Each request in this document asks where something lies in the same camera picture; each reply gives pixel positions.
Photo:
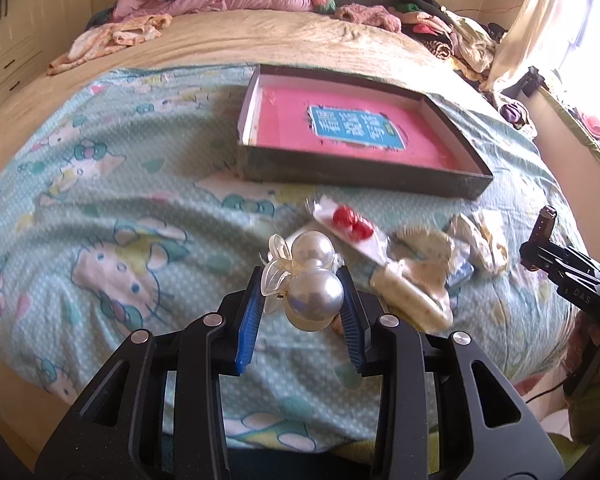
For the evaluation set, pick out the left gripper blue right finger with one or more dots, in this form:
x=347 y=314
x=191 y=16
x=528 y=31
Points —
x=354 y=321

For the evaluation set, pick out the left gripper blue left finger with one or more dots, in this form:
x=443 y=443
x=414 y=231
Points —
x=248 y=320

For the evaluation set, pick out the white card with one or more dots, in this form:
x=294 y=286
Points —
x=416 y=291

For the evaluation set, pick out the pearl hair clip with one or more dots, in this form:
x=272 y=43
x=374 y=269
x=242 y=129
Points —
x=300 y=279

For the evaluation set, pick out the cream heart hair clip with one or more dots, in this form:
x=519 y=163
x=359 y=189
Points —
x=427 y=245

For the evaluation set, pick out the red ball earrings on card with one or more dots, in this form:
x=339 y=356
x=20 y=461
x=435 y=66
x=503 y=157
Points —
x=351 y=227

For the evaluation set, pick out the small blue plastic box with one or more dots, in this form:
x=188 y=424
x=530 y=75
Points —
x=459 y=270

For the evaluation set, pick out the hello kitty blanket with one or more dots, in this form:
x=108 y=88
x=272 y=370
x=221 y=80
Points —
x=301 y=392

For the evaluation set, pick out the shallow box with pink base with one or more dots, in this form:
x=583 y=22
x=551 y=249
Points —
x=314 y=126

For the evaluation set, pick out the cream curtain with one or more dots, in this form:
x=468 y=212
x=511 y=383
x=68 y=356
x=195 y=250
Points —
x=539 y=36

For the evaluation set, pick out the beige bed sheet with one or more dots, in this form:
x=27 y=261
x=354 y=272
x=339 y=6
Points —
x=260 y=40

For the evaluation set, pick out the pile of clothes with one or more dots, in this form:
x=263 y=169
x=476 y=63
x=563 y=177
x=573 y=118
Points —
x=468 y=46

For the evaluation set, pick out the pink fuzzy garment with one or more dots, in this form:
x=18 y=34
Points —
x=374 y=16

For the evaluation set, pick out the peach clothing on bed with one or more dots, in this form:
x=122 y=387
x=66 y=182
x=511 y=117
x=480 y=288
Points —
x=109 y=38

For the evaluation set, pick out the pink quilt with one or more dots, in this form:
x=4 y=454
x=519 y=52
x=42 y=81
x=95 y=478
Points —
x=126 y=9

